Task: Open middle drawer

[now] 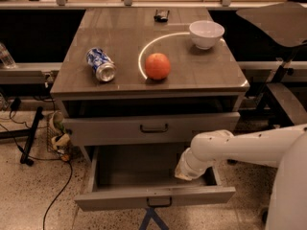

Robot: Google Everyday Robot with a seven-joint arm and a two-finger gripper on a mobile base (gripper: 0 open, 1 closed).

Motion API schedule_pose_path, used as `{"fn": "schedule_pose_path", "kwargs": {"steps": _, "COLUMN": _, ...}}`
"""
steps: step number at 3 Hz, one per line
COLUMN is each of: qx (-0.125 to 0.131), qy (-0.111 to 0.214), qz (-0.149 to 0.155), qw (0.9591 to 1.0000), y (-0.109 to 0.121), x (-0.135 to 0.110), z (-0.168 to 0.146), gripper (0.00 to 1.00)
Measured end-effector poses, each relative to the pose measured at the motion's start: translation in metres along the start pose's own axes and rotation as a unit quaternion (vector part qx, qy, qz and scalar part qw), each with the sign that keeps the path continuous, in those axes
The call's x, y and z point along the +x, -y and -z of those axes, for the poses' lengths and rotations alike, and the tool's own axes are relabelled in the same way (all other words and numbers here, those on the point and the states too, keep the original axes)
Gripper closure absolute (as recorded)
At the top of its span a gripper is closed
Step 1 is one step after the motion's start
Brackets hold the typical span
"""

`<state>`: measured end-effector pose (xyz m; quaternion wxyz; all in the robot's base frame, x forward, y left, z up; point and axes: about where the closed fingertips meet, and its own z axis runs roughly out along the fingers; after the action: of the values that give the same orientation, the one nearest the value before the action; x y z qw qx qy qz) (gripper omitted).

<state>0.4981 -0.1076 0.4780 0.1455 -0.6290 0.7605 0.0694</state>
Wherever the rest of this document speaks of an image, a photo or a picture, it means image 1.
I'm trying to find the orange fruit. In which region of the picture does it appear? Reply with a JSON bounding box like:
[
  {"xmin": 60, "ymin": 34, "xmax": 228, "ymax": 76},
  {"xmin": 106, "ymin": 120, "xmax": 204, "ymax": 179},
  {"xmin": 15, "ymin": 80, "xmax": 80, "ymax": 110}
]
[{"xmin": 145, "ymin": 53, "xmax": 171, "ymax": 81}]

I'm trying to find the black office chair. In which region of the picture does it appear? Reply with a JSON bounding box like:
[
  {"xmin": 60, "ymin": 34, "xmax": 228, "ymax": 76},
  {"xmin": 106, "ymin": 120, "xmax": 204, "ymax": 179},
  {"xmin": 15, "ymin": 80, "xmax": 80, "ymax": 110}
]
[{"xmin": 237, "ymin": 2, "xmax": 307, "ymax": 127}]

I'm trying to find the wire basket with items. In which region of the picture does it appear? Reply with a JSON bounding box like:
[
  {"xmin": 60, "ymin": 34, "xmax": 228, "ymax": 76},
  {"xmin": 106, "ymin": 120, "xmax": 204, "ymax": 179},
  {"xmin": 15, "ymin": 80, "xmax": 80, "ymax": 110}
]
[{"xmin": 48, "ymin": 110, "xmax": 71, "ymax": 162}]

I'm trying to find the grey drawer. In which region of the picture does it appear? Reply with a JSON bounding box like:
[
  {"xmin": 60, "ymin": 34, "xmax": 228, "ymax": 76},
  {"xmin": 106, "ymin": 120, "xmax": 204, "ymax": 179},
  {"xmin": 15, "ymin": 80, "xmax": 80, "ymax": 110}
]
[
  {"xmin": 75, "ymin": 143, "xmax": 235, "ymax": 211},
  {"xmin": 63, "ymin": 112, "xmax": 240, "ymax": 146}
]

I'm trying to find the blue tape cross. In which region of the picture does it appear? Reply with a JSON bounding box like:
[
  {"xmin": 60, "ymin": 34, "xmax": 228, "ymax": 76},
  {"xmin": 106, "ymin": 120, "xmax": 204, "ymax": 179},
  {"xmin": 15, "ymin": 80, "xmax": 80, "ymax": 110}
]
[{"xmin": 139, "ymin": 208, "xmax": 169, "ymax": 230}]

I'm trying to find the clear plastic bottle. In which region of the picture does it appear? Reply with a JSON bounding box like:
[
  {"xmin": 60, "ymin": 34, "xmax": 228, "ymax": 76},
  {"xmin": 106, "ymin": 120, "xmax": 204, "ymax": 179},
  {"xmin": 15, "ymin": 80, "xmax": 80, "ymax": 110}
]
[{"xmin": 0, "ymin": 42, "xmax": 16, "ymax": 68}]

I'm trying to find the black stand leg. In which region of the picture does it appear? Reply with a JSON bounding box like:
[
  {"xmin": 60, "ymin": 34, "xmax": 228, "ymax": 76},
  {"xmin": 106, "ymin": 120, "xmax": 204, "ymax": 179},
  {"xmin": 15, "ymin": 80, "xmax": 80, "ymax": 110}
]
[{"xmin": 0, "ymin": 106, "xmax": 43, "ymax": 166}]

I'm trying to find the blue soda can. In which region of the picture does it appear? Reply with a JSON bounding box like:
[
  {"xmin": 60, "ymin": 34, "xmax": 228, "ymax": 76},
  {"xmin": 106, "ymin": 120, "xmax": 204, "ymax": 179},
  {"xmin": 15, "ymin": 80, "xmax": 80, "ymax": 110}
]
[{"xmin": 86, "ymin": 48, "xmax": 116, "ymax": 82}]

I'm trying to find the small black device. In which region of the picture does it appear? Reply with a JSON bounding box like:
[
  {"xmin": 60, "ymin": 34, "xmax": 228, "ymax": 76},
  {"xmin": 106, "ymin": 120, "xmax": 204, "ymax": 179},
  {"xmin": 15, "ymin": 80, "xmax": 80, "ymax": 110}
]
[{"xmin": 153, "ymin": 10, "xmax": 170, "ymax": 22}]

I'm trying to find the grey drawer cabinet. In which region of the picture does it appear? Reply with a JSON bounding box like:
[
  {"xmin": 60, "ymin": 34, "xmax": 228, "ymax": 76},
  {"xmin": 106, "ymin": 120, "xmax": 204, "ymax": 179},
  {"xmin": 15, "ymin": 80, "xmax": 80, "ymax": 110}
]
[{"xmin": 50, "ymin": 7, "xmax": 250, "ymax": 163}]

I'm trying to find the black floor cable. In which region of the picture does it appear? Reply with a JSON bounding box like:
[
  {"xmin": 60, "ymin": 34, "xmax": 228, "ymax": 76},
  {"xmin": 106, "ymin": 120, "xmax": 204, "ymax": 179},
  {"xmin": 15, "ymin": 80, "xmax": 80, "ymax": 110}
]
[{"xmin": 42, "ymin": 160, "xmax": 74, "ymax": 230}]

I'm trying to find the white bowl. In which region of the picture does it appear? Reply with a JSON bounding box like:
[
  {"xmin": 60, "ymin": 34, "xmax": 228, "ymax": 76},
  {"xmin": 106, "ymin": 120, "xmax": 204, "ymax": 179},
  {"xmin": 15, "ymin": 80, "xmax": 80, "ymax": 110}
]
[{"xmin": 189, "ymin": 20, "xmax": 224, "ymax": 50}]

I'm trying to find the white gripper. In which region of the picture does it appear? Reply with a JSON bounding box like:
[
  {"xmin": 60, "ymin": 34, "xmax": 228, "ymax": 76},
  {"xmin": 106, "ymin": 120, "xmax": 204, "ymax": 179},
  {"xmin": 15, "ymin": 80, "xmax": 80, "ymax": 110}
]
[{"xmin": 175, "ymin": 148, "xmax": 208, "ymax": 181}]

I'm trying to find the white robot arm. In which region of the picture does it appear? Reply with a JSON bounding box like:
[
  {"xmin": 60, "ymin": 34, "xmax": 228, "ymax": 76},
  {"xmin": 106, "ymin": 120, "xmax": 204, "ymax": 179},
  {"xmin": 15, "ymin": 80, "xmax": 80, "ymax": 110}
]
[{"xmin": 175, "ymin": 125, "xmax": 307, "ymax": 230}]

